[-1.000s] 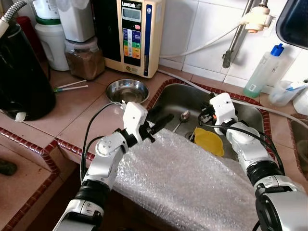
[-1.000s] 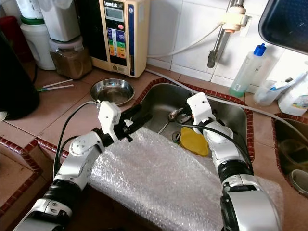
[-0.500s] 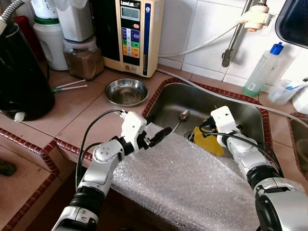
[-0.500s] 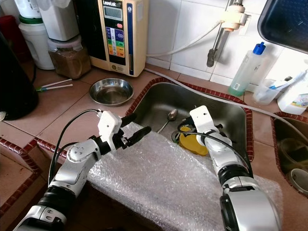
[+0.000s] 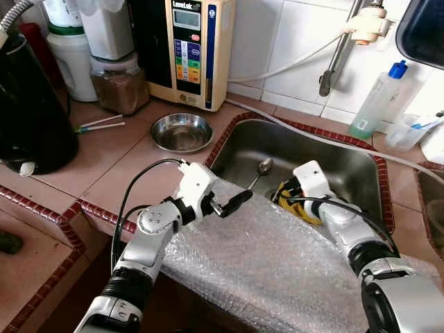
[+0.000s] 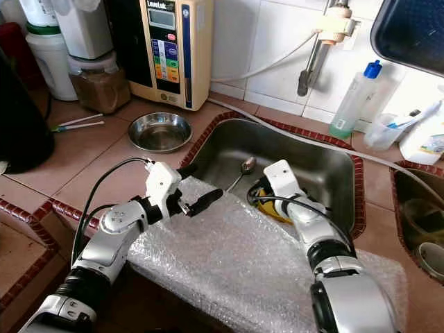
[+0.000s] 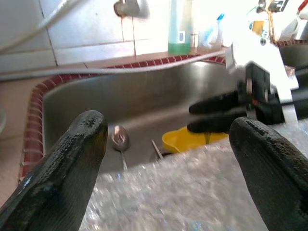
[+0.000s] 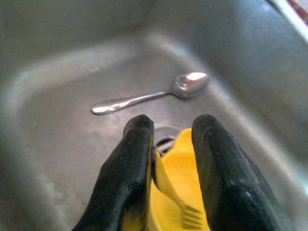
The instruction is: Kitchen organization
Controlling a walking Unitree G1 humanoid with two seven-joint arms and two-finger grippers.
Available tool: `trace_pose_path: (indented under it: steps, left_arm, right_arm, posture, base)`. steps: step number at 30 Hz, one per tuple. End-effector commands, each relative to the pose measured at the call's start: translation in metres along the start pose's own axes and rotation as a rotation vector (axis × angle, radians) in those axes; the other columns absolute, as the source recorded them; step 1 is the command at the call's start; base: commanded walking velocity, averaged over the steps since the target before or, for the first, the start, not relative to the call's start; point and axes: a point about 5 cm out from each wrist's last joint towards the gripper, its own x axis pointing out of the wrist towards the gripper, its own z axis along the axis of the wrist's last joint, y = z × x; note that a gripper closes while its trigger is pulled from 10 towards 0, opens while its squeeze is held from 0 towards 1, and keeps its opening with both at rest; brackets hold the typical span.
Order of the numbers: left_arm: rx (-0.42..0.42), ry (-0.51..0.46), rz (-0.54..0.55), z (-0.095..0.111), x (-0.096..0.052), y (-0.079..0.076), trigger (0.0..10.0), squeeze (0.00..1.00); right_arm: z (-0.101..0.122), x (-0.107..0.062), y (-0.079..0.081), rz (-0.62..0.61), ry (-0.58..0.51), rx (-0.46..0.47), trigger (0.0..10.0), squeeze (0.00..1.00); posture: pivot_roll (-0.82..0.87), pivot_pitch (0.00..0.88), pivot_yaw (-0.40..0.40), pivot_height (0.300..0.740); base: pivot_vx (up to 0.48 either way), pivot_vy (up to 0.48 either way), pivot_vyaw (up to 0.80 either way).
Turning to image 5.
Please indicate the dark red container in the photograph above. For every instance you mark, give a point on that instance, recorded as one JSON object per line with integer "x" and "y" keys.
{"x": 38, "y": 48}

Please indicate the black kettle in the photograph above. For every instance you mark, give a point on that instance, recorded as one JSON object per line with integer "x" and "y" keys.
{"x": 31, "y": 118}

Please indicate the blue white toothbrush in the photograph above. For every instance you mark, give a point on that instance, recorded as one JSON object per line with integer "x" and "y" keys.
{"x": 425, "y": 125}

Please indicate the clear plastic cup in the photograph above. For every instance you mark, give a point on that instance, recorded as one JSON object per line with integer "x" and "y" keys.
{"x": 404, "y": 137}

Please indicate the beige water ionizer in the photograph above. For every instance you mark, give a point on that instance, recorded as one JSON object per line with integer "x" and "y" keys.
{"x": 215, "y": 55}

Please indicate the small steel sink basin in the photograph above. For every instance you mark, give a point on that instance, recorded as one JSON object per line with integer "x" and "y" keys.
{"x": 433, "y": 208}

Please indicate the clear bottle blue cap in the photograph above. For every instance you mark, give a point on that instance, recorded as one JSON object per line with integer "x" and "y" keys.
{"x": 373, "y": 109}

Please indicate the dark blue tray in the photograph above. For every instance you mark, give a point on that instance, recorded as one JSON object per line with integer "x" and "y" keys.
{"x": 423, "y": 31}

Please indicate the jar of brown powder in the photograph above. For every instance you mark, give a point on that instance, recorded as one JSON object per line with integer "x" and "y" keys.
{"x": 121, "y": 92}

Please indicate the clear bubble wrap sheet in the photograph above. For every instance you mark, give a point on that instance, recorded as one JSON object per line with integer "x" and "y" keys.
{"x": 277, "y": 270}

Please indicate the steel spoon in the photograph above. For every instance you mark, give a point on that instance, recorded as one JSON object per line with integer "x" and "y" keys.
{"x": 266, "y": 165}

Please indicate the steel wall faucet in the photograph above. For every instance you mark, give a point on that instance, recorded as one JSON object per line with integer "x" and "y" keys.
{"x": 334, "y": 66}

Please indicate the dark green round object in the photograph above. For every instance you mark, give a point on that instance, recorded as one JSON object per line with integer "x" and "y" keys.
{"x": 10, "y": 243}

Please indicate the large steel sink basin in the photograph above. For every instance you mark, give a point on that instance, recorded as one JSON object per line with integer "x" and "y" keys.
{"x": 333, "y": 166}

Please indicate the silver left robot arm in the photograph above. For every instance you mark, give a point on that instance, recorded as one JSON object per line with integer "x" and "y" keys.
{"x": 149, "y": 243}

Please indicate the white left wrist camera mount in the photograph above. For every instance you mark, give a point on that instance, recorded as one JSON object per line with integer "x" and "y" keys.
{"x": 194, "y": 184}

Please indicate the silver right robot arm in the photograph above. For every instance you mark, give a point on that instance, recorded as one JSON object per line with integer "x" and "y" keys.
{"x": 402, "y": 298}

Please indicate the white labelled bottle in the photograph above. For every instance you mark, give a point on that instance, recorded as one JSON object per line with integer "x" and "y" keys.
{"x": 62, "y": 12}

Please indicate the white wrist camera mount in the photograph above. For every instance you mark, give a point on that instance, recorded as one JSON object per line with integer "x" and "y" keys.
{"x": 194, "y": 184}
{"x": 312, "y": 180}

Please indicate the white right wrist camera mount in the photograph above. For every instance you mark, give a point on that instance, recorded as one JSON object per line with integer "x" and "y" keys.
{"x": 312, "y": 180}

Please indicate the yellow plastic cup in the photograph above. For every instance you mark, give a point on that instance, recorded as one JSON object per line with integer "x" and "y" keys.
{"x": 309, "y": 214}

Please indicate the white detergent bottle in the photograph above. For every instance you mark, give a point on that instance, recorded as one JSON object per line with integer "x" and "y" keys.
{"x": 433, "y": 147}

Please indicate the beige faucet diverter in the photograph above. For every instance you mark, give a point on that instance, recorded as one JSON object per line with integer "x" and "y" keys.
{"x": 366, "y": 26}

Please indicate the white canister green band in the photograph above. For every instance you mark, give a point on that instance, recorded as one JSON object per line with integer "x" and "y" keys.
{"x": 69, "y": 69}

